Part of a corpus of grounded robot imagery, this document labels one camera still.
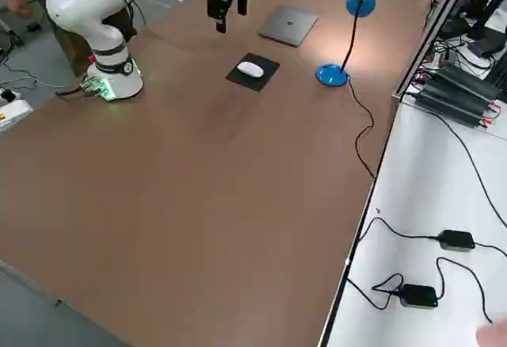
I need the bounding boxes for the blue desk lamp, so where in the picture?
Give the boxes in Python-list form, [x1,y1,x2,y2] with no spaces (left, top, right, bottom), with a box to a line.
[315,0,377,88]

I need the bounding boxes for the grey closed laptop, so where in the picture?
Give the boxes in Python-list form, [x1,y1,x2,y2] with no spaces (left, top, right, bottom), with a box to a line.
[257,4,319,48]

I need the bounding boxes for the white computer mouse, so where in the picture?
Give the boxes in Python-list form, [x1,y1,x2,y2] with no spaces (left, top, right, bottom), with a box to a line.
[236,61,265,79]

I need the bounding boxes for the black mouse pad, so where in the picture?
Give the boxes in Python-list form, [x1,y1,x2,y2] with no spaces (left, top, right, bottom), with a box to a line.
[225,51,281,93]

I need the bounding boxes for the black bench power supply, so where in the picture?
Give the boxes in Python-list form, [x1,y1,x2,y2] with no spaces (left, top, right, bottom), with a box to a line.
[429,64,503,106]
[414,81,492,129]

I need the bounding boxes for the white controller box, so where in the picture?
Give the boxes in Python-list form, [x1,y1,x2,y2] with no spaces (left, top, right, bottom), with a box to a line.
[0,99,33,133]

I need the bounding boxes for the black monitor stand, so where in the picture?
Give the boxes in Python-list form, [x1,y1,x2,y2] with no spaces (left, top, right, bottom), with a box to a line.
[466,0,507,59]

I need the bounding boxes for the cluttered white desk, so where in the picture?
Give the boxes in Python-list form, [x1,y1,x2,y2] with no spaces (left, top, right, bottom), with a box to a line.
[403,0,507,142]

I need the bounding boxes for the black power adapter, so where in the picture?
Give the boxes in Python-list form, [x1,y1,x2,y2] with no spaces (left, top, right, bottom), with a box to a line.
[437,229,476,251]

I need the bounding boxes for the grey metal bar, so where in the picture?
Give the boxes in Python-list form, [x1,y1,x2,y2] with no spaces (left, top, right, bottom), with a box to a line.
[0,259,64,308]

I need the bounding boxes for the black adapter with blue light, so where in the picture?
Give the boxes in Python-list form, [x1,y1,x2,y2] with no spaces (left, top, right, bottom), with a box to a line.
[398,283,439,310]

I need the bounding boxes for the pale pink blurred object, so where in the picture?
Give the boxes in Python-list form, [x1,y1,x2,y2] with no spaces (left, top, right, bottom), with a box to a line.
[475,320,507,347]

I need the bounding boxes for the black lamp power cord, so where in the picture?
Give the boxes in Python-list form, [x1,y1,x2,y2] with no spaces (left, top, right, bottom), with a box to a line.
[347,79,376,180]

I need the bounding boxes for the black base cables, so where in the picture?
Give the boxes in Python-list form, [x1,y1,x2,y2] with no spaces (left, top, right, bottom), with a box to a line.
[55,82,92,98]

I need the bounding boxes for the aluminium frame post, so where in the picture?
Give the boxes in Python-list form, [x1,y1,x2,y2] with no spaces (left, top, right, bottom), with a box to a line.
[391,0,482,105]

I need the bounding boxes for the black power cable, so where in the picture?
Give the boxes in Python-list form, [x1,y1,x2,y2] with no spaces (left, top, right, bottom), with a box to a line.
[429,111,507,227]
[435,257,494,323]
[473,242,507,261]
[347,217,441,263]
[346,273,405,311]

